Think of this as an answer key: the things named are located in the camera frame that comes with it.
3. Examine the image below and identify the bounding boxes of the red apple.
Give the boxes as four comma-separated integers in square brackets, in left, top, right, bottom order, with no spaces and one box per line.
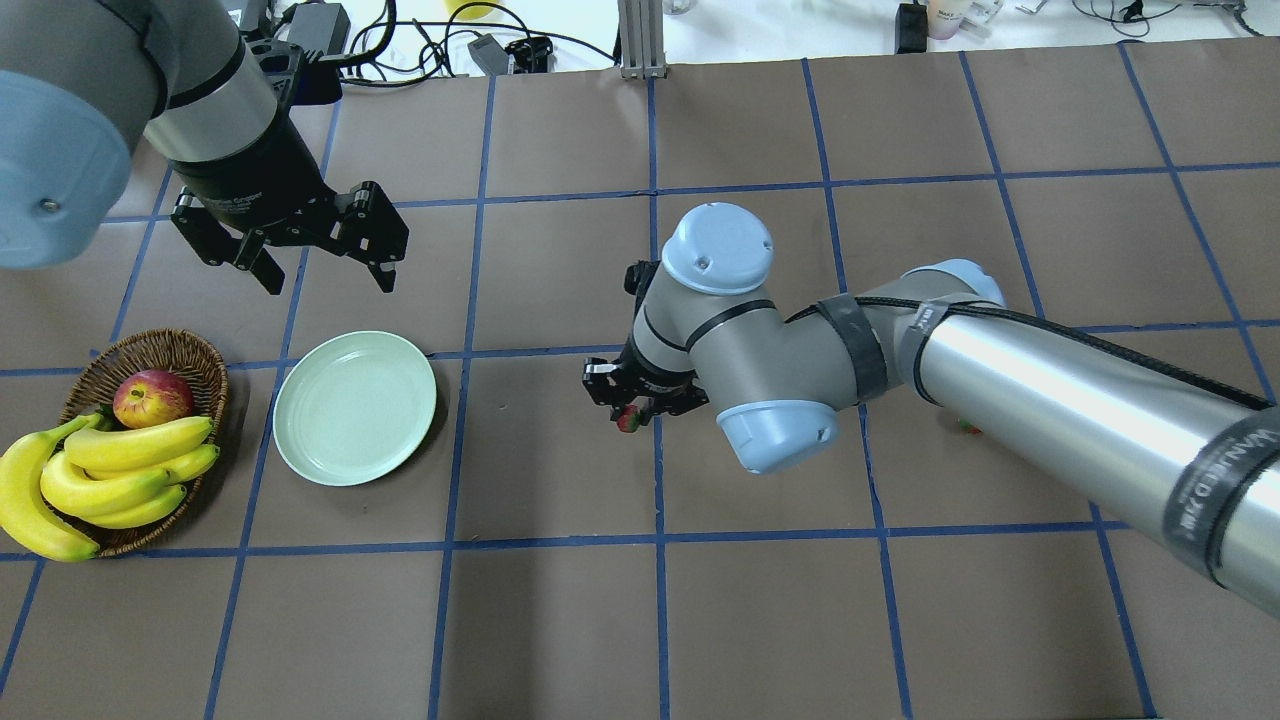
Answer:
[111,369,195,429]

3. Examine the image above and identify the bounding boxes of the black cables on desk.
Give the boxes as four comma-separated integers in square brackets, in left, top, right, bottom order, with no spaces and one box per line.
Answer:
[340,0,616,88]

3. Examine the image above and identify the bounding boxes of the yellow banana bunch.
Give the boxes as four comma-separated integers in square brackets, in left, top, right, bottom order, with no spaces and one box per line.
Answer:
[1,414,221,562]

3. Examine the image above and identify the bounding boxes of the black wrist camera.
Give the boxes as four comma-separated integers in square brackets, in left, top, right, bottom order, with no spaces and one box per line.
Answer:
[623,261,660,301]
[239,33,343,109]

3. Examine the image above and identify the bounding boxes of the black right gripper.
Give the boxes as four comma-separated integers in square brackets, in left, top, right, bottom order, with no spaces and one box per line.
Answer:
[582,345,709,419]

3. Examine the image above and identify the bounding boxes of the black power adapter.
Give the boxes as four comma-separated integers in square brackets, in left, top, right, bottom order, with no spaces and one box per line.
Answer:
[282,1,349,56]

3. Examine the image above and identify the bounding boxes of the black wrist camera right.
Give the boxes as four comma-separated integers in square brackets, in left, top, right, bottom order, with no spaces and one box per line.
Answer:
[623,261,660,301]

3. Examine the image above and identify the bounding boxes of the brown wicker basket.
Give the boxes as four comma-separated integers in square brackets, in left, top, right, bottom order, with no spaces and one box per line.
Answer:
[58,328,230,559]

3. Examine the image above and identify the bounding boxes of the light green plate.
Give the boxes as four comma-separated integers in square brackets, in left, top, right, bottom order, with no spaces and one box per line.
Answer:
[271,331,438,487]

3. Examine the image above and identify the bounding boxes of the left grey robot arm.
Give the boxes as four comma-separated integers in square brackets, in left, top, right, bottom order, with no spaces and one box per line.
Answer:
[1,1,410,295]

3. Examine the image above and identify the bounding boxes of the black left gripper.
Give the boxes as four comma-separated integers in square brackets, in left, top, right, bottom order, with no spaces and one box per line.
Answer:
[170,111,410,296]

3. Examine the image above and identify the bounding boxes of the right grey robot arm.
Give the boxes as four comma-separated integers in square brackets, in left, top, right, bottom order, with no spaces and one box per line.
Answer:
[582,202,1279,615]

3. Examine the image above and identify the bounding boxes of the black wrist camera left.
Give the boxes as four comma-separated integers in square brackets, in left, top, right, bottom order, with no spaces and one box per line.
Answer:
[239,33,343,109]

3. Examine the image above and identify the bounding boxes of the aluminium profile post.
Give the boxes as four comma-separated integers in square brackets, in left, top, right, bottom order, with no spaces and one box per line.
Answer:
[617,0,669,79]

